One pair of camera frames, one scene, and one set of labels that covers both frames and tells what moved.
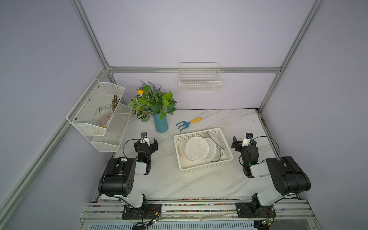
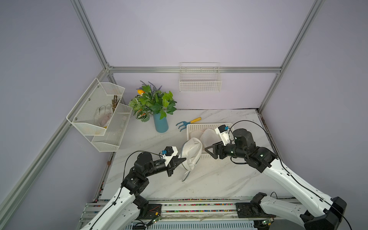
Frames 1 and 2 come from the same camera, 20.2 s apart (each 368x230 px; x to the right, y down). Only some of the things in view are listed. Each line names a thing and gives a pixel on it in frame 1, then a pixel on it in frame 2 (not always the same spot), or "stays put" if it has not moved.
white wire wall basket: [200, 77] stays put
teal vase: [162, 125] stays put
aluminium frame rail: [194, 69] stays put
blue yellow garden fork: [186, 124] stays put
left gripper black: [135, 146] → [172, 165]
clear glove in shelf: [103, 114] stays put
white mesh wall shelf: [99, 116] stays put
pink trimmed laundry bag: [181, 149] → [195, 133]
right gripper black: [238, 144] → [217, 147]
